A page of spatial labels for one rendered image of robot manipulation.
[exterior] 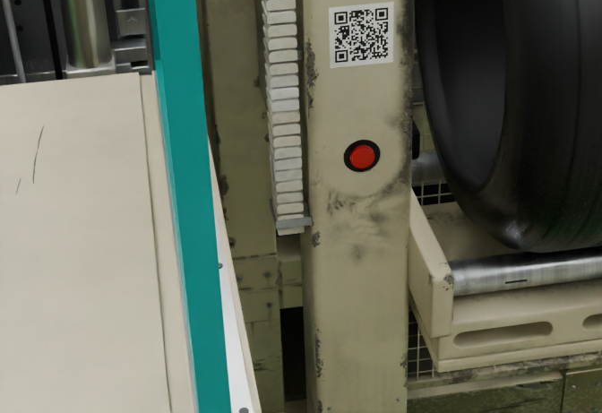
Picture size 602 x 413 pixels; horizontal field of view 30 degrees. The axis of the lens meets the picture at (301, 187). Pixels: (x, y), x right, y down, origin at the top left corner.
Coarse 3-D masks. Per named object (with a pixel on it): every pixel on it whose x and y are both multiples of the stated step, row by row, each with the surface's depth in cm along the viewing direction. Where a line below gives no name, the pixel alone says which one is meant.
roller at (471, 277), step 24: (456, 264) 141; (480, 264) 141; (504, 264) 141; (528, 264) 141; (552, 264) 141; (576, 264) 142; (600, 264) 142; (456, 288) 140; (480, 288) 141; (504, 288) 142
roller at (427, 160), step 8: (424, 152) 165; (432, 152) 165; (416, 160) 164; (424, 160) 164; (432, 160) 164; (416, 168) 164; (424, 168) 164; (432, 168) 164; (440, 168) 164; (416, 176) 164; (424, 176) 164; (432, 176) 165; (440, 176) 165
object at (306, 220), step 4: (304, 196) 146; (304, 200) 146; (272, 208) 143; (272, 212) 143; (272, 216) 144; (276, 220) 141; (280, 220) 141; (284, 220) 141; (288, 220) 141; (292, 220) 141; (296, 220) 141; (300, 220) 141; (304, 220) 141; (308, 220) 142; (276, 224) 141; (280, 224) 141; (284, 224) 141; (288, 224) 141; (292, 224) 141; (296, 224) 142; (300, 224) 142; (304, 224) 142; (308, 224) 142; (276, 228) 141
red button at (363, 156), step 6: (354, 150) 136; (360, 150) 136; (366, 150) 136; (372, 150) 136; (354, 156) 136; (360, 156) 136; (366, 156) 137; (372, 156) 137; (354, 162) 137; (360, 162) 137; (366, 162) 137; (372, 162) 137
